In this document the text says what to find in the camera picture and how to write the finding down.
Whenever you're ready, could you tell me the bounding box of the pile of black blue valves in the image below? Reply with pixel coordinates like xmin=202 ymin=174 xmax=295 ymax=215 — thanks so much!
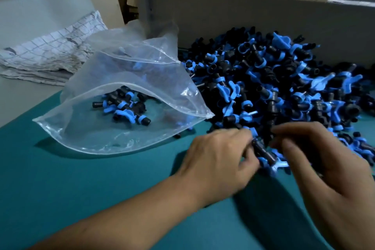
xmin=179 ymin=26 xmax=375 ymax=171

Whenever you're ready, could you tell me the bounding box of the person's left forearm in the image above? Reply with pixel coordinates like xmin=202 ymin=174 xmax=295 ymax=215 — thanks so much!
xmin=28 ymin=171 xmax=205 ymax=250

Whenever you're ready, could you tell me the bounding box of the person's right forearm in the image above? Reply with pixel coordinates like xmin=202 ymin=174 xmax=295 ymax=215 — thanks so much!
xmin=318 ymin=221 xmax=375 ymax=250

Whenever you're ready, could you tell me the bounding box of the teal table mat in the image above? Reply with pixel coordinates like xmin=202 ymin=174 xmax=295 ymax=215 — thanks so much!
xmin=0 ymin=90 xmax=375 ymax=250

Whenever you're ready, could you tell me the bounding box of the clear plastic zip bag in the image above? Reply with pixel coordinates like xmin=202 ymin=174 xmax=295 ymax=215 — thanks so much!
xmin=33 ymin=20 xmax=215 ymax=155

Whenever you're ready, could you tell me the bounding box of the stack of grid-printed bags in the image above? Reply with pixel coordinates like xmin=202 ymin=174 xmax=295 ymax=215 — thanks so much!
xmin=0 ymin=10 xmax=108 ymax=86

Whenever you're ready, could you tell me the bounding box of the black valve blue handle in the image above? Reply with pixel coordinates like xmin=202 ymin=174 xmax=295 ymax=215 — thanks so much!
xmin=251 ymin=138 xmax=290 ymax=176

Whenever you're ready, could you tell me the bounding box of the person's right hand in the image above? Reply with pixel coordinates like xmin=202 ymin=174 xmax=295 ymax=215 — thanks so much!
xmin=269 ymin=121 xmax=375 ymax=225

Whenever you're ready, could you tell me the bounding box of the grey cardboard barrier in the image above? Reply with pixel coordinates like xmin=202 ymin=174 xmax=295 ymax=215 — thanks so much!
xmin=149 ymin=0 xmax=375 ymax=69

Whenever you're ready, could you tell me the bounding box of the small batch of bagged valves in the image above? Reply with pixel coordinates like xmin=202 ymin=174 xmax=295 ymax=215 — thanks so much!
xmin=92 ymin=85 xmax=153 ymax=127

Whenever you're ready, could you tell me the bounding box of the person's left hand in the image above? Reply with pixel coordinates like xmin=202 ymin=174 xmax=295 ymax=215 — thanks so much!
xmin=175 ymin=128 xmax=261 ymax=208

